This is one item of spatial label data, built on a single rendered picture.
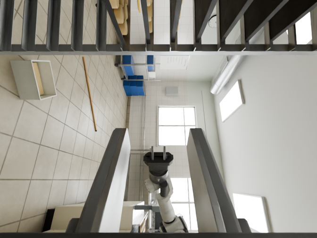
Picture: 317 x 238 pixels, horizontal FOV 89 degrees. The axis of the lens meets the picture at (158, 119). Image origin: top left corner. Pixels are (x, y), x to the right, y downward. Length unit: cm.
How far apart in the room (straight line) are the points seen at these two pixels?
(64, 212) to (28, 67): 132
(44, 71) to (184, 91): 483
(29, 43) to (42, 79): 97
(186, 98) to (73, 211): 477
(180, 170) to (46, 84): 421
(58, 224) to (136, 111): 420
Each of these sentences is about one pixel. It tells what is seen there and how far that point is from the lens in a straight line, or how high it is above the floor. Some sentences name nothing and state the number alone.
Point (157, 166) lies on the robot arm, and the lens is 71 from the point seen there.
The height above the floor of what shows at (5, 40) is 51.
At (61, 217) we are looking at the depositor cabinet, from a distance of 201.
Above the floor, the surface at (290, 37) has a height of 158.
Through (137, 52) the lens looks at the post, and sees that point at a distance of 67.
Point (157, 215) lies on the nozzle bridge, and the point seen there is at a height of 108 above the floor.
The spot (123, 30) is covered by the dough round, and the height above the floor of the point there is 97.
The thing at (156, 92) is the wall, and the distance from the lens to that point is 585.
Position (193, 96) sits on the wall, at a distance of 590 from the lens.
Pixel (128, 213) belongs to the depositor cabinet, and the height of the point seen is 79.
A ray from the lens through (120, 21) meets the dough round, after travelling 59.
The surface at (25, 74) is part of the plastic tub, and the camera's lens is 160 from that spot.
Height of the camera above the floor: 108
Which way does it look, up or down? level
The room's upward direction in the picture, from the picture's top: 90 degrees clockwise
